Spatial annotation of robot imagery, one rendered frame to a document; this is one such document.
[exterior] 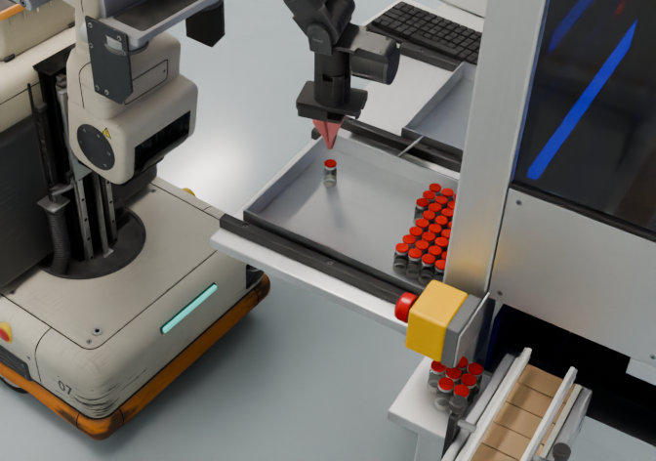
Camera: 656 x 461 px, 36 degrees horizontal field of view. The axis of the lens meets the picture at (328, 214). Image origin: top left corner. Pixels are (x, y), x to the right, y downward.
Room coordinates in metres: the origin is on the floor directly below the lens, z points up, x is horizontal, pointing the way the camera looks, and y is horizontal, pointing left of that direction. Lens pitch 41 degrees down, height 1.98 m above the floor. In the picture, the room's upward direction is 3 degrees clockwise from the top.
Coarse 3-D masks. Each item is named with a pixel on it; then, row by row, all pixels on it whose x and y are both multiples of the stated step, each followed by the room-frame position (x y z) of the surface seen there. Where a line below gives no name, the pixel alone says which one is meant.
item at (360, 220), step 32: (320, 160) 1.40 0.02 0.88; (352, 160) 1.41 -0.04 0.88; (384, 160) 1.39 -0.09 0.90; (288, 192) 1.31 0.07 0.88; (320, 192) 1.32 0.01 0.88; (352, 192) 1.32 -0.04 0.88; (384, 192) 1.32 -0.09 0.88; (416, 192) 1.33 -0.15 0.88; (256, 224) 1.21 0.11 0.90; (288, 224) 1.23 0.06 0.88; (320, 224) 1.24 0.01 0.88; (352, 224) 1.24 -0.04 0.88; (384, 224) 1.25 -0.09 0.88; (352, 256) 1.17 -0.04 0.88; (384, 256) 1.17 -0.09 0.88; (416, 288) 1.07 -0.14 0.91
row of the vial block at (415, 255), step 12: (444, 216) 1.22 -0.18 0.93; (432, 228) 1.19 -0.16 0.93; (444, 228) 1.20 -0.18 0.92; (420, 240) 1.16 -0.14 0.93; (432, 240) 1.16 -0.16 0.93; (408, 252) 1.13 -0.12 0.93; (420, 252) 1.13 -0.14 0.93; (408, 264) 1.13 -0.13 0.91; (420, 264) 1.13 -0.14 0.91; (408, 276) 1.12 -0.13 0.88
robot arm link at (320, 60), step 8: (320, 56) 1.31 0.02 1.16; (328, 56) 1.30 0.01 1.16; (336, 56) 1.30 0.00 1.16; (344, 56) 1.31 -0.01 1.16; (320, 64) 1.31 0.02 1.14; (328, 64) 1.30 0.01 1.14; (336, 64) 1.30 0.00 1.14; (344, 64) 1.31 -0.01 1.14; (320, 72) 1.31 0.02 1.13; (328, 72) 1.30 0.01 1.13; (336, 72) 1.30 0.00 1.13; (344, 72) 1.31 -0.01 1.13
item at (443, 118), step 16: (464, 64) 1.69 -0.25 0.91; (448, 80) 1.63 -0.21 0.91; (464, 80) 1.68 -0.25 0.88; (432, 96) 1.57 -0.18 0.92; (448, 96) 1.62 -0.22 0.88; (464, 96) 1.63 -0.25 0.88; (416, 112) 1.52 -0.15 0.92; (432, 112) 1.57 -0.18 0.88; (448, 112) 1.57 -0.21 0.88; (464, 112) 1.57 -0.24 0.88; (416, 128) 1.51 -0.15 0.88; (432, 128) 1.52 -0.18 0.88; (448, 128) 1.52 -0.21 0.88; (464, 128) 1.52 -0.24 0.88; (432, 144) 1.44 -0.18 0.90; (448, 144) 1.43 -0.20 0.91; (464, 144) 1.47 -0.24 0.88
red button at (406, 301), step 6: (402, 294) 0.96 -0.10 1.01; (408, 294) 0.96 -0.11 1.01; (414, 294) 0.96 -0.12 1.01; (402, 300) 0.95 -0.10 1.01; (408, 300) 0.95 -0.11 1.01; (414, 300) 0.95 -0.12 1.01; (396, 306) 0.94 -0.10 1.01; (402, 306) 0.94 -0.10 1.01; (408, 306) 0.94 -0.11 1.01; (396, 312) 0.94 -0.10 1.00; (402, 312) 0.93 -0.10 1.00; (408, 312) 0.94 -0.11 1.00; (396, 318) 0.94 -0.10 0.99; (402, 318) 0.93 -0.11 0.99
